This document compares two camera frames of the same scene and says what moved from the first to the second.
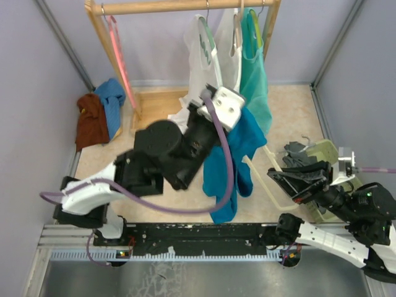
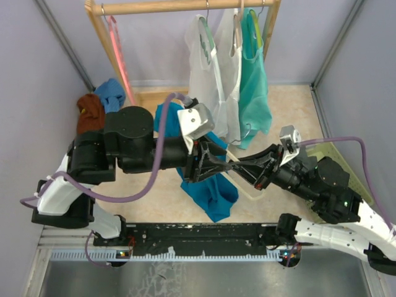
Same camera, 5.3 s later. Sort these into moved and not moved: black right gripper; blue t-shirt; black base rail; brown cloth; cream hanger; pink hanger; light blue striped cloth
Moved: black right gripper; blue t-shirt; cream hanger
Not moved: pink hanger; brown cloth; light blue striped cloth; black base rail
